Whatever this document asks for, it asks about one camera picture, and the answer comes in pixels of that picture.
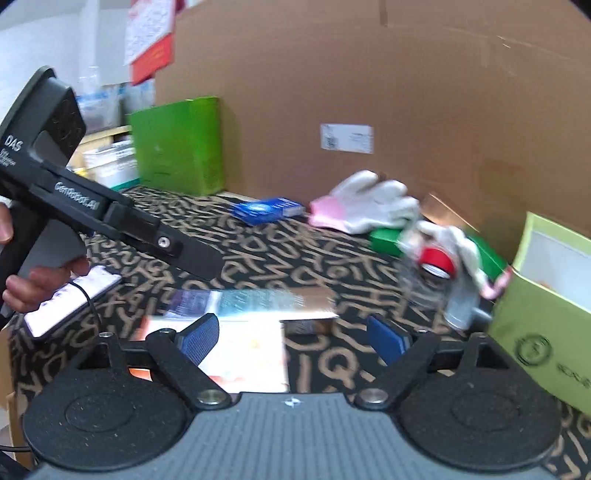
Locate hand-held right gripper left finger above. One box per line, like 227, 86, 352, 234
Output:
76, 313, 234, 409

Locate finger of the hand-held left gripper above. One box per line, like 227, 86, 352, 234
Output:
104, 202, 225, 281

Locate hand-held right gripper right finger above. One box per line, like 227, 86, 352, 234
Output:
355, 315, 511, 409

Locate white glove with pink cuff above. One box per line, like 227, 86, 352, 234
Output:
416, 220, 513, 301
308, 170, 422, 235

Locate light green box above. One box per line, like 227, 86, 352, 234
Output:
487, 211, 591, 412

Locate person's left hand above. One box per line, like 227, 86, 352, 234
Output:
0, 203, 91, 315

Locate white paper booklet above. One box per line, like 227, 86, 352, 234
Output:
129, 318, 291, 394

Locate glossy magazine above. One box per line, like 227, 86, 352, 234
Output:
168, 288, 341, 336

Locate clear plastic containers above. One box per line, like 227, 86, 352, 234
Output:
74, 69, 156, 132

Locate stack of white boxes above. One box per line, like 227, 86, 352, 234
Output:
82, 134, 140, 189

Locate clear jar with red lid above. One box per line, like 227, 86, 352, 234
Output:
399, 247, 460, 311

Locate grey bottle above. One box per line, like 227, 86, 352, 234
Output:
443, 281, 492, 331

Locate small blue box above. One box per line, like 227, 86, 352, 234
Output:
231, 198, 305, 227

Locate flat green box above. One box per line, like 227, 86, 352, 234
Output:
466, 236, 509, 280
368, 227, 409, 256

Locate black letter-patterned cloth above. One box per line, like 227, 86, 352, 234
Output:
9, 185, 591, 480

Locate tall green box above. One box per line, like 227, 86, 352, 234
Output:
128, 96, 227, 197

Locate smartphone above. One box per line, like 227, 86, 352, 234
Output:
23, 265, 123, 342

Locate white shipping label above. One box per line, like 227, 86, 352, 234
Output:
320, 123, 374, 155

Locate large brown cardboard box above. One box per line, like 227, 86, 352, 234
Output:
154, 0, 591, 278

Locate black cable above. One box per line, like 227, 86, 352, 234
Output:
46, 281, 103, 336

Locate red and white wall poster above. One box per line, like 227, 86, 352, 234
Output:
124, 0, 179, 86

